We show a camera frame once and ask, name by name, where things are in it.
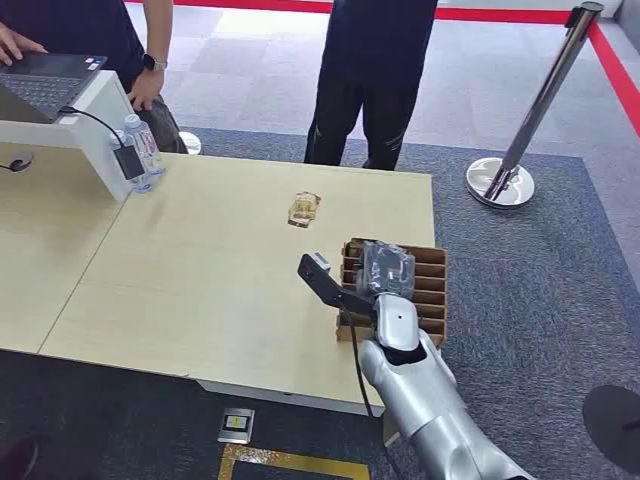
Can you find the person in dark clothes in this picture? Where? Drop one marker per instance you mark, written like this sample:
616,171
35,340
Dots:
372,73

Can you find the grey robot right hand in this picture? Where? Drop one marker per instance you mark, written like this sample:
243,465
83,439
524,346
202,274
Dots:
385,268

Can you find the person's left hand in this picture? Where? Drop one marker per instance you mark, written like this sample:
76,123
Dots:
146,89

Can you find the brown slotted cardboard box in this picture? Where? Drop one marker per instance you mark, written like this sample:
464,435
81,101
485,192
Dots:
432,291

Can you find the person at laptop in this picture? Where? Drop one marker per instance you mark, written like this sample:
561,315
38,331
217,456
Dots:
95,26

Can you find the chrome chair base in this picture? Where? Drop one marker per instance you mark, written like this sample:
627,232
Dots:
191,142

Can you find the red barrier belt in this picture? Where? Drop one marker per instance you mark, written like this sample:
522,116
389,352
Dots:
617,76
450,13

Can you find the chrome stanchion post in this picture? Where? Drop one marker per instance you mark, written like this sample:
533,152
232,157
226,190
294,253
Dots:
530,126

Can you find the yellow floor tape frame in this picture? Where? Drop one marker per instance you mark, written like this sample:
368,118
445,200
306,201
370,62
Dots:
280,458

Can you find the metal floor socket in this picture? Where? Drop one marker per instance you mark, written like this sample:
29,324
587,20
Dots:
235,425

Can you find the black round base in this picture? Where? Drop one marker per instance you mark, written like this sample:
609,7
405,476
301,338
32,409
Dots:
612,427

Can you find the black bracket wrist camera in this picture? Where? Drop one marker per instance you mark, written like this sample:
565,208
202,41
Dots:
324,283

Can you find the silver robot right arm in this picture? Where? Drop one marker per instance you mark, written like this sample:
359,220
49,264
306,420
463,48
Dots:
430,404

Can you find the clear plastic water bottle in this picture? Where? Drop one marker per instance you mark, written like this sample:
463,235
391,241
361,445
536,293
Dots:
147,147
139,184

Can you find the yellow patterned card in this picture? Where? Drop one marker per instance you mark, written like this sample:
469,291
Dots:
304,209

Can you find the white table frame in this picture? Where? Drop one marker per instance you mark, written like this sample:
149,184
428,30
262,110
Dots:
280,396

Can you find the black power adapter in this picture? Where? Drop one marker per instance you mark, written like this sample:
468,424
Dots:
129,162

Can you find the wristwatch with dark face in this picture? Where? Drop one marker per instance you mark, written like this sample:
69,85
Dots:
153,63

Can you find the white desk riser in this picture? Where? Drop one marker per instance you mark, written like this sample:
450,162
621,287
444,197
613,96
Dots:
97,132

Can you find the person's right hand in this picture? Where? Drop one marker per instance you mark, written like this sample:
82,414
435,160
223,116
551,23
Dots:
15,43

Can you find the dark grey laptop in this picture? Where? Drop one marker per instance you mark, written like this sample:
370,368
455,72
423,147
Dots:
45,83

